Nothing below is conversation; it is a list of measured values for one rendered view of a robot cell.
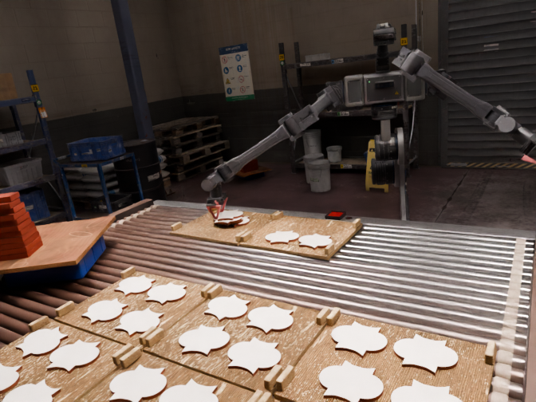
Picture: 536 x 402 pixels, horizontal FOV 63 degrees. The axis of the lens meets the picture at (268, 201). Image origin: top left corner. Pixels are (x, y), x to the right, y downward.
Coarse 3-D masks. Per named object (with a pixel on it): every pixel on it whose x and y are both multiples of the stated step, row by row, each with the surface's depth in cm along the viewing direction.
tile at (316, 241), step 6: (318, 234) 178; (300, 240) 175; (306, 240) 174; (312, 240) 173; (318, 240) 172; (324, 240) 172; (330, 240) 171; (300, 246) 171; (306, 246) 170; (312, 246) 168; (318, 246) 168; (324, 246) 168
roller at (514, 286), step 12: (108, 228) 227; (168, 240) 204; (180, 240) 200; (192, 240) 197; (252, 252) 179; (264, 252) 176; (276, 252) 173; (336, 264) 159; (348, 264) 157; (360, 264) 155; (372, 264) 154; (420, 276) 143; (432, 276) 142; (444, 276) 140; (456, 276) 139; (492, 288) 132; (504, 288) 131; (516, 288) 129; (528, 288) 128
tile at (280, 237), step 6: (270, 234) 184; (276, 234) 183; (282, 234) 182; (288, 234) 182; (294, 234) 181; (270, 240) 179; (276, 240) 178; (282, 240) 177; (288, 240) 176; (294, 240) 177
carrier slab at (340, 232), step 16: (272, 224) 199; (288, 224) 197; (304, 224) 194; (320, 224) 192; (336, 224) 190; (352, 224) 188; (256, 240) 183; (336, 240) 173; (304, 256) 166; (320, 256) 162
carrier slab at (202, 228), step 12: (204, 216) 222; (252, 216) 213; (264, 216) 211; (180, 228) 209; (192, 228) 207; (204, 228) 205; (216, 228) 203; (228, 228) 201; (240, 228) 199; (252, 228) 197; (204, 240) 194; (216, 240) 189; (228, 240) 187
